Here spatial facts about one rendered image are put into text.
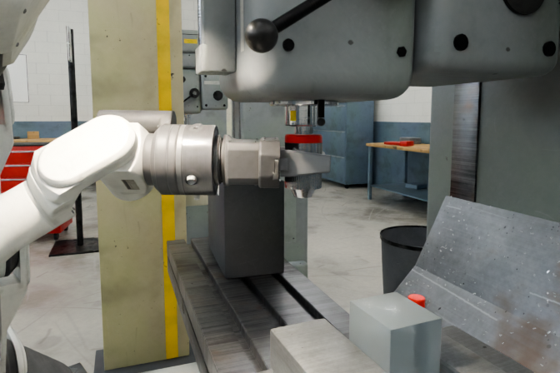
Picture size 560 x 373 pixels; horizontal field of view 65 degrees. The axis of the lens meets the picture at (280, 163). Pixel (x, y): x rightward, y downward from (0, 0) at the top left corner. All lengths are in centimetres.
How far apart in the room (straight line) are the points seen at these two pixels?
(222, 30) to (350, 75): 15
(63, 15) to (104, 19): 748
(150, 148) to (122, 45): 173
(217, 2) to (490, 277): 57
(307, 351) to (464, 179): 54
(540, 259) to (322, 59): 45
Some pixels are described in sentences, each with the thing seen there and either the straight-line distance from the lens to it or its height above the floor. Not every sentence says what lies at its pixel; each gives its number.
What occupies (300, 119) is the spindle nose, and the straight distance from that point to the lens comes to 53.
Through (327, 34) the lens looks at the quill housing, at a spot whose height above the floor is 137.
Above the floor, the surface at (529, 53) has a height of 136.
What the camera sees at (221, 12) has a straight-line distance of 51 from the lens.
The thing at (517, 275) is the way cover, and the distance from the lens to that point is 75.
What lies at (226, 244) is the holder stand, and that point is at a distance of 85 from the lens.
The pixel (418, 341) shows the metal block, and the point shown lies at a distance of 40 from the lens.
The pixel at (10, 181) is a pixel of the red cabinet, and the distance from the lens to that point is 516.
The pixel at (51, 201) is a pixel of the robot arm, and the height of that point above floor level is 120.
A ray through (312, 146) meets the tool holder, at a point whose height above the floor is 125.
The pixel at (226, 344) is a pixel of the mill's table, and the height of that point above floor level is 98.
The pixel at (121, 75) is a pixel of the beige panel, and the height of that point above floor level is 148.
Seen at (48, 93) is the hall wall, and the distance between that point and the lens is 960.
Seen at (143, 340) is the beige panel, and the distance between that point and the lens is 250.
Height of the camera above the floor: 129
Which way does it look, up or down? 6 degrees down
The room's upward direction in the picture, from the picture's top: straight up
